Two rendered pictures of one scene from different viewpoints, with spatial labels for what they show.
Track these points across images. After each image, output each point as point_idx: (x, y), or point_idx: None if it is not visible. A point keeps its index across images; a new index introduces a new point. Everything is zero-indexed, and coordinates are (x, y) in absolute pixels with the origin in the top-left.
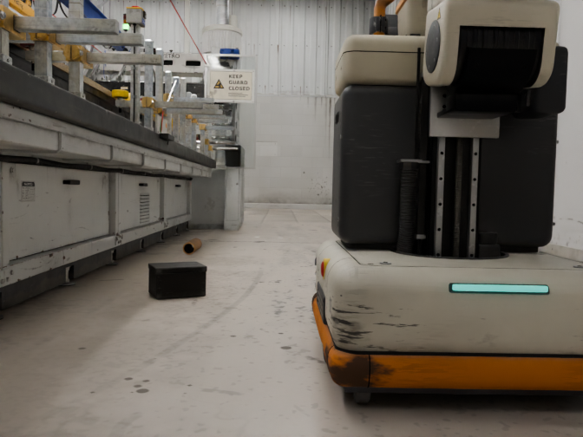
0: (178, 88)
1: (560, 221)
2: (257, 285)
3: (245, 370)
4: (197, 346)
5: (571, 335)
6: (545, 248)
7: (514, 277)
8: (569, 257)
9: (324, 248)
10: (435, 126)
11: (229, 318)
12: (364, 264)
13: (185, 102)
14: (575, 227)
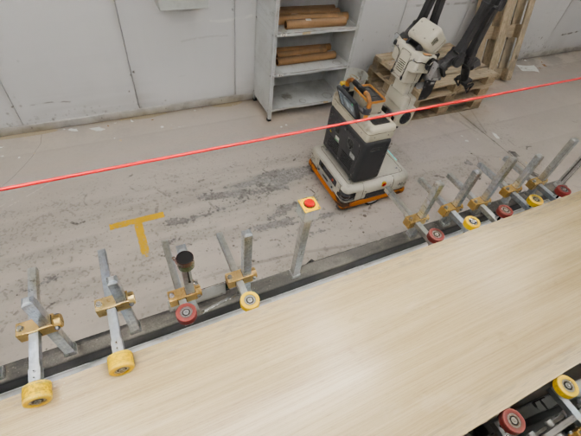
0: (41, 304)
1: (32, 106)
2: (265, 258)
3: (389, 218)
4: (379, 236)
5: None
6: (18, 131)
7: (387, 150)
8: (61, 126)
9: (362, 186)
10: None
11: (342, 241)
12: (400, 170)
13: (227, 245)
14: (60, 106)
